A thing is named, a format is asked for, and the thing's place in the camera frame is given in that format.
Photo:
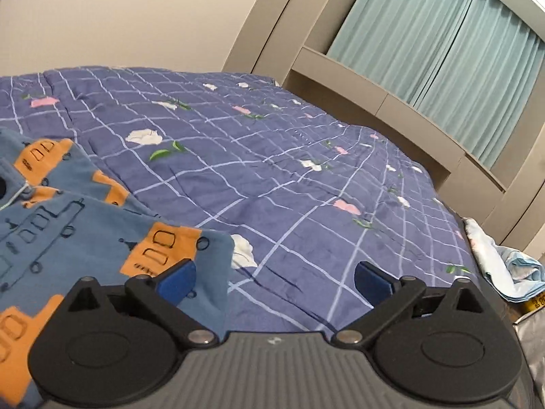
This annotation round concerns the teal curtain panel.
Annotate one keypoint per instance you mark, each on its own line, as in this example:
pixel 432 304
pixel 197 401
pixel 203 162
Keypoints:
pixel 383 30
pixel 481 81

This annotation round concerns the grey shiny bag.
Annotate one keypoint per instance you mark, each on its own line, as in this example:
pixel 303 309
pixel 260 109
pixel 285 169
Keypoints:
pixel 532 349

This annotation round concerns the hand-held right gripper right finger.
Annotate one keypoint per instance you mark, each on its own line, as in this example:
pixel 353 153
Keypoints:
pixel 373 283

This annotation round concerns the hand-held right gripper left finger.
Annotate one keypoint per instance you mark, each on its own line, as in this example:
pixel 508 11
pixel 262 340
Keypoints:
pixel 178 279

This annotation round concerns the blue pants with orange print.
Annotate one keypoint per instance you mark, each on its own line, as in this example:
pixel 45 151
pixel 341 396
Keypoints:
pixel 85 238

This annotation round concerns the white and blue cloth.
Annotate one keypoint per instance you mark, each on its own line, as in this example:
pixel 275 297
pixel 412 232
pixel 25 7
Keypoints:
pixel 494 260

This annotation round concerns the purple checked floral blanket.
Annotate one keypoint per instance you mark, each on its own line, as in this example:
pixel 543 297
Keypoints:
pixel 276 157

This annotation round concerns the beige wooden headboard cabinet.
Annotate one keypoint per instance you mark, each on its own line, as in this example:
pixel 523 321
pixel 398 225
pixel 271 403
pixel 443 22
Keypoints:
pixel 408 115

